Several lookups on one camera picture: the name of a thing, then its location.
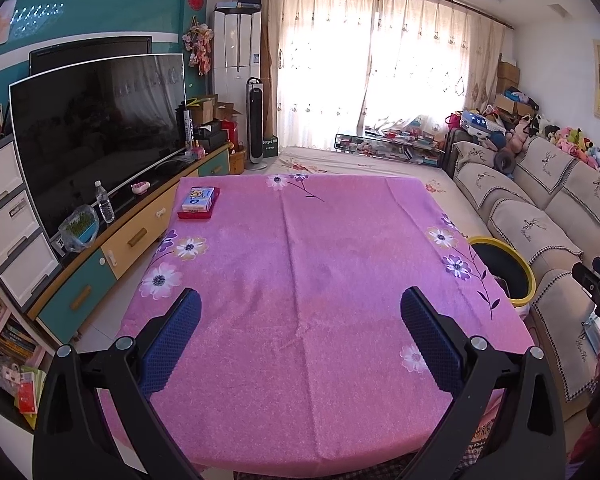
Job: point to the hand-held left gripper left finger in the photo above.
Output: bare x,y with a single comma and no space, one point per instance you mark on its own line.
172,340

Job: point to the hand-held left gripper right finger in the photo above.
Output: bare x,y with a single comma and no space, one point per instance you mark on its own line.
430,340

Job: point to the black bin with yellow rim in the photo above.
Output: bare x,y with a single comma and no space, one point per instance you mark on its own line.
522,260

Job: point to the pale blue plastic bag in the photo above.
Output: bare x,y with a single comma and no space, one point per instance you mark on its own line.
592,332

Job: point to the beige sofa with covers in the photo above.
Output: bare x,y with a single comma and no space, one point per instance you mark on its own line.
525,225

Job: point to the teal and yellow television cabinet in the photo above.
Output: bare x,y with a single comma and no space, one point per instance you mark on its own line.
135,237

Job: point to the patterned floor rug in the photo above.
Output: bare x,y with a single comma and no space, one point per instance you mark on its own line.
480,440

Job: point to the row of plush toys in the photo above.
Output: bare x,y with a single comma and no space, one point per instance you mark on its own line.
580,145

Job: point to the red tray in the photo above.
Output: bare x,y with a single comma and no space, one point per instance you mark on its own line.
195,215

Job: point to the blue tissue pack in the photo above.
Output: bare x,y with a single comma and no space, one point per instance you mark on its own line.
198,199

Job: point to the plastic bag with green sprouts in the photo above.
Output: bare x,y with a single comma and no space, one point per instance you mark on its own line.
80,230

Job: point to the grey neck pillow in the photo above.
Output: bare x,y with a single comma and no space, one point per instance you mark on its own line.
505,161

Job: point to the clear water bottle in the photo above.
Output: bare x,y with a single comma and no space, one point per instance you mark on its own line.
105,205

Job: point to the red and yellow packets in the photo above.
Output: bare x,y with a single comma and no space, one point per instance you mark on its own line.
30,395

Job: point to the pink plush toy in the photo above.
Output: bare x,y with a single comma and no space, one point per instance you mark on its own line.
516,137

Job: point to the low shelf with books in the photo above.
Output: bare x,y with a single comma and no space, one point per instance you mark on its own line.
5,340

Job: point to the cream floral bed sheet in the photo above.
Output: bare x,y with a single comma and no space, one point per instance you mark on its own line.
360,167

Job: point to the dark suitcase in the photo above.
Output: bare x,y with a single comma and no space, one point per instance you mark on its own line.
450,152

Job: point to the small pink box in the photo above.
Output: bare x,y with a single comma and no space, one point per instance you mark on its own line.
196,152

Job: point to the blue star printed bag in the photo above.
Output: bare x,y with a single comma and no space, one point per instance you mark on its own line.
480,125

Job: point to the wooden bucket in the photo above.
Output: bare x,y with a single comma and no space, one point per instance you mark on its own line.
237,160

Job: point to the cluttered glass coffee table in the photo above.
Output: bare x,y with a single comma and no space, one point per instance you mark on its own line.
390,147

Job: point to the white plastic drawer unit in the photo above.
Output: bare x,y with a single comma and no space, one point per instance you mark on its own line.
5,220

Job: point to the pink handbag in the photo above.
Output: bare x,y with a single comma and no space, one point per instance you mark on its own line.
453,120

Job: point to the stack of cardboard boxes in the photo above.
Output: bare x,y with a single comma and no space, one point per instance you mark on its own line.
507,80

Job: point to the tall black and white box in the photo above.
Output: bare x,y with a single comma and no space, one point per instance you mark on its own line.
186,127

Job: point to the red box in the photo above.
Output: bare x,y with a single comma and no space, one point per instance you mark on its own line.
231,134

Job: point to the dark green box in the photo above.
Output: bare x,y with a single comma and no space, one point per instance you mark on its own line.
271,146

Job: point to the large curved television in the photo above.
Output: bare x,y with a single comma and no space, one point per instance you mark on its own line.
95,135

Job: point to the black tower fan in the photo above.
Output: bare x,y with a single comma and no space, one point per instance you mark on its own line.
256,125

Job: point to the open cardboard box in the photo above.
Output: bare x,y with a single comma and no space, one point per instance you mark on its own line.
228,111
202,111

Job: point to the white standing air conditioner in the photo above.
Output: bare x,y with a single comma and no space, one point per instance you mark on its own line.
236,60

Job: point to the cream embroidered curtains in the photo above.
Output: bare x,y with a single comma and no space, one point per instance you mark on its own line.
330,70

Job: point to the hanging flower decoration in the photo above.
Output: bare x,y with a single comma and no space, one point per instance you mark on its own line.
199,47

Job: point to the dark box on air conditioner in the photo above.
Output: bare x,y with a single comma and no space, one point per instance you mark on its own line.
240,1

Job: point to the white wall vent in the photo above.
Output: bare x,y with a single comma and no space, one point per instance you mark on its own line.
561,9

